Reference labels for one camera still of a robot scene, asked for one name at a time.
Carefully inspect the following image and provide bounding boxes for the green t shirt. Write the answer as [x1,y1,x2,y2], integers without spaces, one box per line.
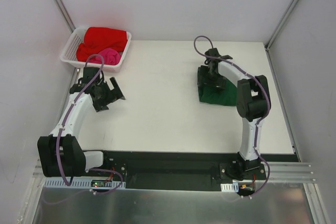
[197,78,237,106]

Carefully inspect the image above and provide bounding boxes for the white plastic basket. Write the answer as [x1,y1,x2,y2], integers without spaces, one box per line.
[60,27,132,72]

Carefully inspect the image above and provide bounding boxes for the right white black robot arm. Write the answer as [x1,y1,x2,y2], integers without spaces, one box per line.
[197,48,271,180]

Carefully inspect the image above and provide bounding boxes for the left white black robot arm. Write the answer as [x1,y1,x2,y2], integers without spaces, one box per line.
[37,67,125,177]

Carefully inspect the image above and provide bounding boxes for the pink t shirt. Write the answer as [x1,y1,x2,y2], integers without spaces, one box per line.
[98,48,121,66]

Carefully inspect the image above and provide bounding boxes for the red t shirt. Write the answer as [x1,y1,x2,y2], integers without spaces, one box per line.
[76,27,128,62]

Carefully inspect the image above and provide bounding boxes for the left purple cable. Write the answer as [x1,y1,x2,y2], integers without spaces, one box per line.
[41,54,124,205]

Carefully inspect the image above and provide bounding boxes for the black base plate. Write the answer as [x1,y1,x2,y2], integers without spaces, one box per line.
[80,150,300,192]

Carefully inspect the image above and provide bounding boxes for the left white cable duct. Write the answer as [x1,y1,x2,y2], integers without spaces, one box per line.
[44,178,126,190]

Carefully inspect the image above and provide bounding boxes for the white cable duct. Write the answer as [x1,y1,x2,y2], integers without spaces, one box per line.
[220,183,239,193]
[44,178,126,190]

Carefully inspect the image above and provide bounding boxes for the right white cable duct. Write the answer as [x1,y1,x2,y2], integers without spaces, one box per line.
[220,183,239,193]

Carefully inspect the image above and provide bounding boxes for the aluminium front rail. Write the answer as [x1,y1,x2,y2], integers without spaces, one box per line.
[33,161,317,184]

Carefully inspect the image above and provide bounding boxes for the left aluminium frame post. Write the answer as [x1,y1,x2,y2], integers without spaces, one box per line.
[39,0,79,38]

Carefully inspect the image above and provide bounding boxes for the aluminium frame post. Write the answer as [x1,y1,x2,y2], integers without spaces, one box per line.
[265,0,300,51]
[39,0,79,38]

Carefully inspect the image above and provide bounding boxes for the right aluminium frame post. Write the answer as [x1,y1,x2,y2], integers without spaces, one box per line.
[265,0,300,51]

